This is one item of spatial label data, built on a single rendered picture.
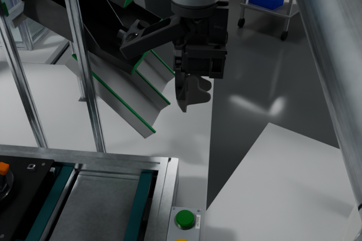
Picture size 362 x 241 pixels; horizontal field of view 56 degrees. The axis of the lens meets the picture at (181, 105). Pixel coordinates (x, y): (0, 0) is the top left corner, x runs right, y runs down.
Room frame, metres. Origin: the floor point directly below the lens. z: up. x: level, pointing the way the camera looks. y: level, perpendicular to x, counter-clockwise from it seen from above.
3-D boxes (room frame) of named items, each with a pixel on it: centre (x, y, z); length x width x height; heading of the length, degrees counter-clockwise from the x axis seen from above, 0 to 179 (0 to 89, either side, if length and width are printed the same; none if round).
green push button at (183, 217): (0.44, -0.01, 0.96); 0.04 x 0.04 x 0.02
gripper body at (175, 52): (0.50, -0.03, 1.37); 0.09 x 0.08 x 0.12; 84
